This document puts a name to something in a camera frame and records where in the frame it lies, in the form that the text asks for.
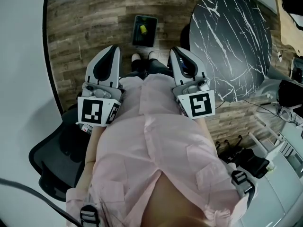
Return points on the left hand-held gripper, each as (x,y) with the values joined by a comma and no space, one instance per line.
(91,111)

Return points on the white headset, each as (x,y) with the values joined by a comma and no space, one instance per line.
(285,113)

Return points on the person's left white shoe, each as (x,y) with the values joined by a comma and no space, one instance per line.
(136,57)

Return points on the yellow paper cup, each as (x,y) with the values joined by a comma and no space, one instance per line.
(143,29)

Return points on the person's right white shoe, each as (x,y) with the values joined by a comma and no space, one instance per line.
(152,55)

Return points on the person's dark jeans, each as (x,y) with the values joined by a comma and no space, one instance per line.
(156,67)

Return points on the black mesh office chair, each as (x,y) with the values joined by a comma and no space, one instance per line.
(54,159)

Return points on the person's white shoe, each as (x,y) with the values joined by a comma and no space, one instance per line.
(152,55)
(136,57)

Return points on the person's right forearm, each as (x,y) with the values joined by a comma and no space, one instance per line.
(203,125)

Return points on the person's pink shirt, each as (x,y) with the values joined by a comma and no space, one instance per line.
(154,150)

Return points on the white chair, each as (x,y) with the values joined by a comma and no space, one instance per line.
(258,143)

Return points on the black waste bin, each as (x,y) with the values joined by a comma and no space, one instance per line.
(149,40)

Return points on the person's left forearm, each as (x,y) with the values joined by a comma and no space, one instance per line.
(91,155)

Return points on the plastic bottle red label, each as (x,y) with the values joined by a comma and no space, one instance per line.
(86,128)

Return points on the black monitor blue screen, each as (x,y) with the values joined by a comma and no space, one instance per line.
(181,62)

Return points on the black marble round table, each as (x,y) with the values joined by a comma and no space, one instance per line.
(232,44)

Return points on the light wooden table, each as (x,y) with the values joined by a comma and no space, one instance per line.
(286,32)

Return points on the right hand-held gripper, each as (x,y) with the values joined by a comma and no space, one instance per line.
(201,104)

